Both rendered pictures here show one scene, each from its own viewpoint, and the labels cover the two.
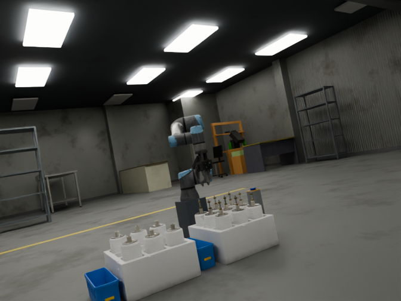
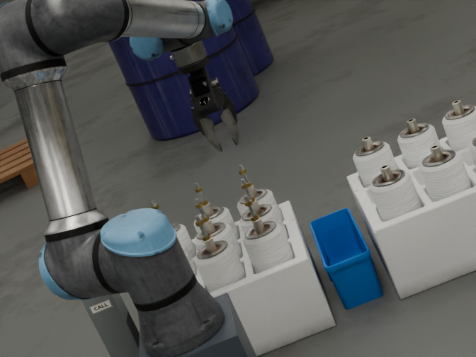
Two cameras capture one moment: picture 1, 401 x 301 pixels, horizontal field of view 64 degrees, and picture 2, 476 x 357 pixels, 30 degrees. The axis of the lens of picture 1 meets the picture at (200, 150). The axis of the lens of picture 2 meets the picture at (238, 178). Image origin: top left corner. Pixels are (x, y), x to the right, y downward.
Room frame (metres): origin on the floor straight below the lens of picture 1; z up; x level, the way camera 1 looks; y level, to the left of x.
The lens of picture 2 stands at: (3.60, 1.12, 0.97)
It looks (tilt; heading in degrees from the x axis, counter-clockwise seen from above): 18 degrees down; 214
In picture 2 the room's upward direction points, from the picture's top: 24 degrees counter-clockwise
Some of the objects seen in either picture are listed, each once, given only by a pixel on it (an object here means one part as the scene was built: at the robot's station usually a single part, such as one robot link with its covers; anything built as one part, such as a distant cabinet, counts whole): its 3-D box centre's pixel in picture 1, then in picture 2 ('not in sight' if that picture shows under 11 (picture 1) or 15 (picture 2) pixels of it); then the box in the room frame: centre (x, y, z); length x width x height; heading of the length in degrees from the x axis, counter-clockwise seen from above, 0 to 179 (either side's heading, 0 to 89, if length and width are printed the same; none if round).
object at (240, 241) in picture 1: (231, 235); (236, 287); (2.02, -0.09, 0.09); 0.39 x 0.39 x 0.18; 30
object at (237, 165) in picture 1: (240, 144); not in sight; (10.55, -1.34, 0.88); 1.36 x 1.21 x 1.76; 123
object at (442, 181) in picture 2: (141, 246); (451, 194); (1.85, 0.44, 0.16); 0.10 x 0.10 x 0.18
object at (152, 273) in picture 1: (150, 263); (447, 203); (1.75, 0.38, 0.09); 0.39 x 0.39 x 0.18; 29
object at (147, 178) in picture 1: (144, 178); not in sight; (10.47, 1.98, 0.40); 2.34 x 0.75 x 0.80; 33
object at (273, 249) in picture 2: (204, 227); (275, 265); (2.06, 0.07, 0.16); 0.10 x 0.10 x 0.18
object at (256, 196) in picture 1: (257, 212); (114, 324); (2.23, -0.31, 0.16); 0.07 x 0.07 x 0.31; 30
